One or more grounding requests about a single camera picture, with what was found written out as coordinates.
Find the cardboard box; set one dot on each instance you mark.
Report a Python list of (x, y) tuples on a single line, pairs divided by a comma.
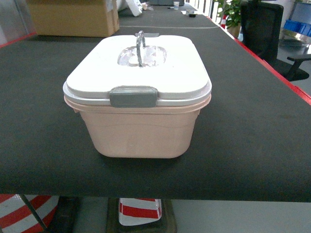
[(81, 18)]

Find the red white traffic cone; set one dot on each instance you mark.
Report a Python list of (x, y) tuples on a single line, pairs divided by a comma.
[(127, 215)]

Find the pink plastic box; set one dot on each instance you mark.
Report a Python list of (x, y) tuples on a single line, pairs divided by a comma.
[(159, 132)]

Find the black mesh office chair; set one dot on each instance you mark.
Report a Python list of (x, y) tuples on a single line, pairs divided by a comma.
[(261, 24)]

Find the potted green plant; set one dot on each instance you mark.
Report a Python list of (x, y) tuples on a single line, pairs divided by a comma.
[(230, 13)]

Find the white box lid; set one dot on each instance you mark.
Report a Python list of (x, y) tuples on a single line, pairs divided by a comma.
[(140, 71)]

